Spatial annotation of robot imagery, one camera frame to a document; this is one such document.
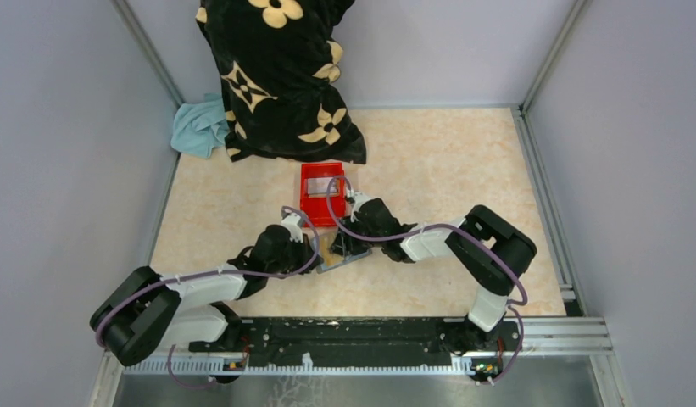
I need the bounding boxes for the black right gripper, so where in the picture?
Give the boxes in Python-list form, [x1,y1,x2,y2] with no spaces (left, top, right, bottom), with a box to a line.
[330,214,386,257]

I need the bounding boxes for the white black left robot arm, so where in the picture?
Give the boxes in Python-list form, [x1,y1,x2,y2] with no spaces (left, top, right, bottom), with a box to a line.
[89,225,323,367]

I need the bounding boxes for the light blue cloth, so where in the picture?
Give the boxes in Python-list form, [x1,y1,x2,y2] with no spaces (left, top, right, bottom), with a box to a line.
[170,93,228,159]

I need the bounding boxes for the red plastic bin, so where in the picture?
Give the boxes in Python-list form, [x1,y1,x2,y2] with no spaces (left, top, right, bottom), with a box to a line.
[299,162,346,228]

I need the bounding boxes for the silver credit card in bin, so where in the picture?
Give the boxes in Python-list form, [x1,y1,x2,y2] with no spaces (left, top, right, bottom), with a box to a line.
[305,176,340,198]

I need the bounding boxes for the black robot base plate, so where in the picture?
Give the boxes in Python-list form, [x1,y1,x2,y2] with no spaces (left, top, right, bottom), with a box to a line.
[188,317,521,368]

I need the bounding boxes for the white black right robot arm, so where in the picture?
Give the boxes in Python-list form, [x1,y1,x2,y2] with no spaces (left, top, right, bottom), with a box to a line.
[337,192,537,351]

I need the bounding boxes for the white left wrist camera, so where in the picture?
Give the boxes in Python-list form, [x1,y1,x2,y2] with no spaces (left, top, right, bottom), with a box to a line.
[280,206,305,243]

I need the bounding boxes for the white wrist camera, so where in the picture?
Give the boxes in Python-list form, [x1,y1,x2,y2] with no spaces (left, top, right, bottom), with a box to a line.
[280,206,305,243]
[345,190,373,221]

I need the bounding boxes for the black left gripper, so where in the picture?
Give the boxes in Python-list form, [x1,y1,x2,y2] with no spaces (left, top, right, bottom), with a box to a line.
[267,231,323,276]

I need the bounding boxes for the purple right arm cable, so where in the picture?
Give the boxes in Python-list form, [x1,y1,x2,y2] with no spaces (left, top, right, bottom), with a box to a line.
[325,175,530,385]

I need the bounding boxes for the grey card holder wallet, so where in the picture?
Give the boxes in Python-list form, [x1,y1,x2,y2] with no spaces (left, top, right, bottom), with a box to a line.
[311,230,372,274]

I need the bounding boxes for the black floral blanket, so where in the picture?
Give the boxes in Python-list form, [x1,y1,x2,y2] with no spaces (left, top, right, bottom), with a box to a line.
[195,1,367,164]

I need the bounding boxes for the gold credit card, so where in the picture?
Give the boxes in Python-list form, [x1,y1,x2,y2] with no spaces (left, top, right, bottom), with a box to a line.
[319,231,342,269]

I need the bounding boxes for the grey slotted cable duct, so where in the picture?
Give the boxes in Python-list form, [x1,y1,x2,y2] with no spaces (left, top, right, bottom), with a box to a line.
[124,353,476,376]

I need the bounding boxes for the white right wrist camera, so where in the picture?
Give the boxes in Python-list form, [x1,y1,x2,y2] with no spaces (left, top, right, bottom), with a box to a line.
[345,190,373,221]

